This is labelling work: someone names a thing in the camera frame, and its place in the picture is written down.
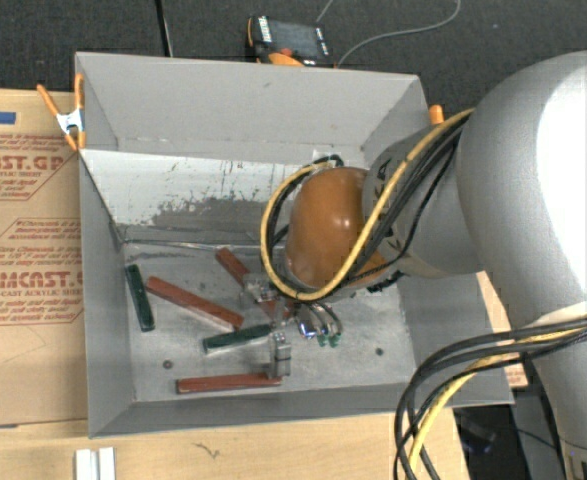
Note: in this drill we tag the brown cardboard board, red print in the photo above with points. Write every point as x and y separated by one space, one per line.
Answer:
28 248

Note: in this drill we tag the grey metal bin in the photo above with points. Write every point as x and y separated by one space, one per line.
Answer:
223 113

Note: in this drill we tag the red-brown flat block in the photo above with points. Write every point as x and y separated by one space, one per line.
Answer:
232 264
223 383
193 302

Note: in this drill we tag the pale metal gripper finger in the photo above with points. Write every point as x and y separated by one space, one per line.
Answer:
280 355
259 289

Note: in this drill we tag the dark green flat block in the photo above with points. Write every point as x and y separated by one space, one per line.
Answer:
235 337
140 298

